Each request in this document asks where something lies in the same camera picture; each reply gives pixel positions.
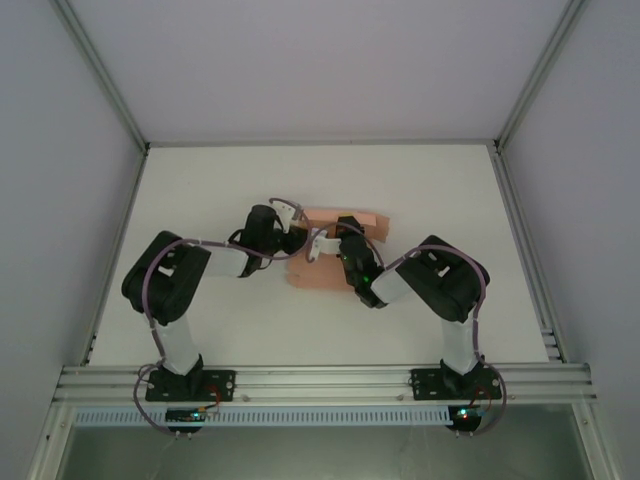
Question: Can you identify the peach pink cloth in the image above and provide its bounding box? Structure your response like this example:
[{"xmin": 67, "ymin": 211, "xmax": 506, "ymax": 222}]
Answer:
[{"xmin": 285, "ymin": 207, "xmax": 394, "ymax": 292}]

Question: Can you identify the aluminium mounting rail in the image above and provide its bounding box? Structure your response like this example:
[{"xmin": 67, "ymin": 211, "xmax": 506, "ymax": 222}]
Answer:
[{"xmin": 53, "ymin": 363, "xmax": 599, "ymax": 404}]

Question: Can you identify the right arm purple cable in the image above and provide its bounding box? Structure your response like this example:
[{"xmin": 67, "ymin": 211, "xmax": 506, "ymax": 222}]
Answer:
[{"xmin": 304, "ymin": 222, "xmax": 511, "ymax": 437}]

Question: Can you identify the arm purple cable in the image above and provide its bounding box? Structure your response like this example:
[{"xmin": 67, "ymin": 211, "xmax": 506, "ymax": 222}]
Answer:
[
  {"xmin": 304, "ymin": 222, "xmax": 511, "ymax": 437},
  {"xmin": 130, "ymin": 195, "xmax": 304, "ymax": 437}
]

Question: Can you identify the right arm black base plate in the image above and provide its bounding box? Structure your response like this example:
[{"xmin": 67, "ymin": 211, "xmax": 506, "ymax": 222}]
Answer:
[{"xmin": 409, "ymin": 367, "xmax": 503, "ymax": 402}]

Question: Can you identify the aluminium table side rail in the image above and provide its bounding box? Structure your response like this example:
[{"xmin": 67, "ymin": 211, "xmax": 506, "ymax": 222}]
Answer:
[
  {"xmin": 78, "ymin": 148, "xmax": 151, "ymax": 367},
  {"xmin": 489, "ymin": 144, "xmax": 569, "ymax": 364}
]

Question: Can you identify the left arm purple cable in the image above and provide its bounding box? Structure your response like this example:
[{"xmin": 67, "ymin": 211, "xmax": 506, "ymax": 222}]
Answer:
[{"xmin": 130, "ymin": 195, "xmax": 304, "ymax": 437}]

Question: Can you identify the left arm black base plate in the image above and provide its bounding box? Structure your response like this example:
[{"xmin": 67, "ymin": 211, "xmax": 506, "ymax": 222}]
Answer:
[{"xmin": 144, "ymin": 368, "xmax": 237, "ymax": 402}]

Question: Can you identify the light blue slotted cable duct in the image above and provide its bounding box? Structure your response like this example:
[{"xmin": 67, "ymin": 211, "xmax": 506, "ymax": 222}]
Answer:
[{"xmin": 74, "ymin": 405, "xmax": 451, "ymax": 427}]

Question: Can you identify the aluminium frame post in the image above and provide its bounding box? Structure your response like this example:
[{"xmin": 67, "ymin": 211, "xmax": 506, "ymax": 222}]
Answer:
[
  {"xmin": 53, "ymin": 0, "xmax": 152, "ymax": 152},
  {"xmin": 493, "ymin": 0, "xmax": 587, "ymax": 150}
]

